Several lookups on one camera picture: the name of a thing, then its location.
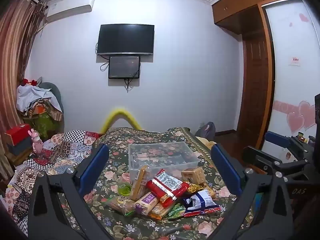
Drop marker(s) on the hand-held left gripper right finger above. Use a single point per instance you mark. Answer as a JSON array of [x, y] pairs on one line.
[[222, 166]]

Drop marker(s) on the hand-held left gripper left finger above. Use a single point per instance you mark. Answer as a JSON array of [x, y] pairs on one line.
[[96, 166]]

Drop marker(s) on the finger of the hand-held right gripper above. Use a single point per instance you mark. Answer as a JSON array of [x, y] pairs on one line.
[[260, 156], [277, 138]]

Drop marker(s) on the brown biscuit packet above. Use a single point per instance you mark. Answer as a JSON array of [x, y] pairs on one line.
[[193, 175]]

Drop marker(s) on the red snack packet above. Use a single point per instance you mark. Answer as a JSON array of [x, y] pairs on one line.
[[167, 185]]

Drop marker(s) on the clear plastic storage box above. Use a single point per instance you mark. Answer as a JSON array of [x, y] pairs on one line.
[[162, 152]]

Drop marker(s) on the purple label cracker packet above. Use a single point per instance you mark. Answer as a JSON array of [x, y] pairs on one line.
[[147, 201]]

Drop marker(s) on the green floral blanket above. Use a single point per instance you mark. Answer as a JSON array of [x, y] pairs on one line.
[[117, 160]]

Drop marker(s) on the pink heart stickers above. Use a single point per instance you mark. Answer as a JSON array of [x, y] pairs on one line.
[[296, 121]]

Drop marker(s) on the yellow fleece blanket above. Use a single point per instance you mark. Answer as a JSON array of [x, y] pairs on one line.
[[207, 144]]

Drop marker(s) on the gold wrapped candy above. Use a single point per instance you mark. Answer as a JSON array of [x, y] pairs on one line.
[[196, 188]]

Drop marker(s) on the patchwork quilt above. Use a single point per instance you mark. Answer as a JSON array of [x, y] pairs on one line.
[[65, 150]]

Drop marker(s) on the green round snack packet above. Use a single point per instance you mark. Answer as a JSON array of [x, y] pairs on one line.
[[124, 189]]

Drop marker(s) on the grey backpack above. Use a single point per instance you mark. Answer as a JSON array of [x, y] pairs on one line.
[[206, 130]]

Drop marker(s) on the blue white snack packet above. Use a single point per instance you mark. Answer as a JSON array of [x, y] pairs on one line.
[[200, 200]]

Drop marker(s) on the yellow long cracker packet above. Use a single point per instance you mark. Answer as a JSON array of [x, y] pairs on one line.
[[140, 182]]

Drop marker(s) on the red thin snack stick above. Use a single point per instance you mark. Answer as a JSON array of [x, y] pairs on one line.
[[202, 211]]

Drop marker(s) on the white sliding door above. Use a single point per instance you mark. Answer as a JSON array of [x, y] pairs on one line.
[[287, 87]]

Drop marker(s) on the yellow foam tube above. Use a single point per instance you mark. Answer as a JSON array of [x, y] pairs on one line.
[[120, 112]]

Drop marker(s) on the wooden door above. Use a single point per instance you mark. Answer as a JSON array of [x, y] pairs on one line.
[[252, 85]]

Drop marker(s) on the pink rabbit toy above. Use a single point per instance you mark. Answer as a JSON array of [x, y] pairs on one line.
[[36, 141]]

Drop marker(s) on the green patterned cloth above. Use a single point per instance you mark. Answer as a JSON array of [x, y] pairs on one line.
[[45, 126]]

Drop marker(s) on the dark grey box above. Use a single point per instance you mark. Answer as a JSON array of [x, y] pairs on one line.
[[21, 147]]

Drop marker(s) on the white paper note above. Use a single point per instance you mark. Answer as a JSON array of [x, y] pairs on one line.
[[295, 61]]

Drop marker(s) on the red box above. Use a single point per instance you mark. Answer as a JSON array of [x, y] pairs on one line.
[[17, 132]]

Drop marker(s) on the grey chair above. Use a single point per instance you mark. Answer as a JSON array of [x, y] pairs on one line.
[[53, 90]]

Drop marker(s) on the pile of clothes on basket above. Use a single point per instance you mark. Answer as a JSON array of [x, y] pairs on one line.
[[30, 95]]

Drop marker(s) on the small black monitor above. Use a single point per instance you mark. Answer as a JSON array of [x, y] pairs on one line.
[[124, 67]]

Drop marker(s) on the red flowers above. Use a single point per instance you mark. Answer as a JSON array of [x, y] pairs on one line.
[[26, 82]]

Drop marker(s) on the large black television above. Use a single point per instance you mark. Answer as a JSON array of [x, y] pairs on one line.
[[125, 38]]

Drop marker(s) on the striped brown curtain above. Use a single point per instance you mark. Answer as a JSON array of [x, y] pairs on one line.
[[15, 55]]

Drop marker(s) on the wooden wardrobe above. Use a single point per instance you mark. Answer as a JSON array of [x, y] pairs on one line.
[[235, 7]]

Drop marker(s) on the white air conditioner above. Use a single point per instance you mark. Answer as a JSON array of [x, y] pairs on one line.
[[70, 7]]

